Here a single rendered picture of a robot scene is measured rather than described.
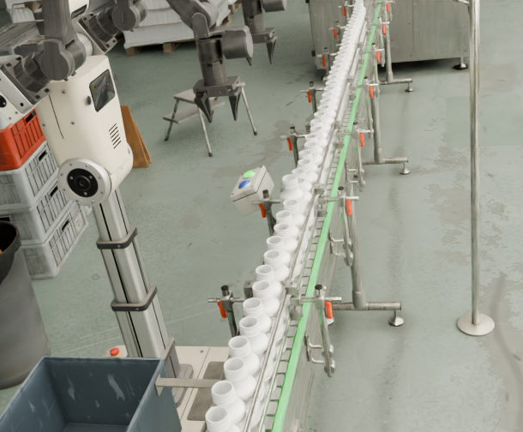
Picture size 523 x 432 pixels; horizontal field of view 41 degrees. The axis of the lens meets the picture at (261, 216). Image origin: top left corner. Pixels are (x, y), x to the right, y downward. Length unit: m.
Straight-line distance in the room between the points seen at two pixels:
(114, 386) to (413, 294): 1.89
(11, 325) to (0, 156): 1.00
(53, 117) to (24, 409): 0.79
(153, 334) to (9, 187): 1.67
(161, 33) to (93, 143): 6.17
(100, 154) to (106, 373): 0.65
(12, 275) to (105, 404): 1.39
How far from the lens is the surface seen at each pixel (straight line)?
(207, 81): 1.65
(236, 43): 1.61
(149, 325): 2.36
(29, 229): 3.90
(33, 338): 3.26
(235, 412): 1.19
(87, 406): 1.81
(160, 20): 8.10
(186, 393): 2.57
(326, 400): 2.81
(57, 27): 1.75
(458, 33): 6.09
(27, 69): 1.82
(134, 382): 1.70
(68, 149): 2.05
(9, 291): 3.08
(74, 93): 1.96
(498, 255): 3.58
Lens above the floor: 1.94
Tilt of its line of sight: 28 degrees down
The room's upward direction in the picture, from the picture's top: 10 degrees counter-clockwise
